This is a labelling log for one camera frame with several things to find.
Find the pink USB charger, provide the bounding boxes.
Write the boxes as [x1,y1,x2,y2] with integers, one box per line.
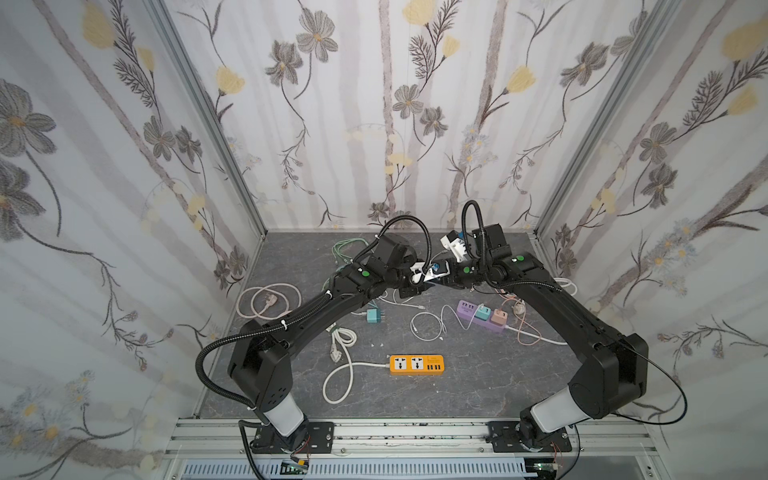
[490,309,508,328]

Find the orange power strip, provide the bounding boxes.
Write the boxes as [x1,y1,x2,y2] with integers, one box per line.
[389,355,446,376]

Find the thin white cable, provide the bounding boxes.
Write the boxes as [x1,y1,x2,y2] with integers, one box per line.
[377,296,469,343]

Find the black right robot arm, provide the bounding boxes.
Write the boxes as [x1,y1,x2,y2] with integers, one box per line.
[442,223,657,447]

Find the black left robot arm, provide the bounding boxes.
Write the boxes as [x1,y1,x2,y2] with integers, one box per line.
[195,214,432,449]

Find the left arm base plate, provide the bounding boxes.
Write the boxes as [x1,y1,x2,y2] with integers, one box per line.
[249,421,335,455]

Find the white cord of purple strip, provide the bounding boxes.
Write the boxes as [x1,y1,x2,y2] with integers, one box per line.
[503,277,578,348]

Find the aluminium rail frame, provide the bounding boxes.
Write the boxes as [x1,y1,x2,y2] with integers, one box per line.
[154,418,671,479]

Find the beige power cord with plug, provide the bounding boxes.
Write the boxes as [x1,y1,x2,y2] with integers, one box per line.
[235,283,302,320]

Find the purple power strip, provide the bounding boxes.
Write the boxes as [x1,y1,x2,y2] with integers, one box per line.
[456,300,508,333]

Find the white cord of orange strip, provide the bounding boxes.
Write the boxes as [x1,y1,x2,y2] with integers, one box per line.
[322,326,391,406]

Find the light green charging cable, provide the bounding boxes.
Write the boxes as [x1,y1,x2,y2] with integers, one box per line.
[329,238,370,268]

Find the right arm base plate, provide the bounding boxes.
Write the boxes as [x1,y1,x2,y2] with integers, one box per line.
[486,420,573,454]

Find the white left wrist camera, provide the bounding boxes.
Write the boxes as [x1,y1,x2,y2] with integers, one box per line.
[410,262,444,285]

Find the pink charging cable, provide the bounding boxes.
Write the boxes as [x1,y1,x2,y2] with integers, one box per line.
[497,287,544,347]

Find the teal usb charger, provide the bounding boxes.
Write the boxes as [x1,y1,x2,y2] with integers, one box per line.
[473,305,492,322]
[366,308,383,324]

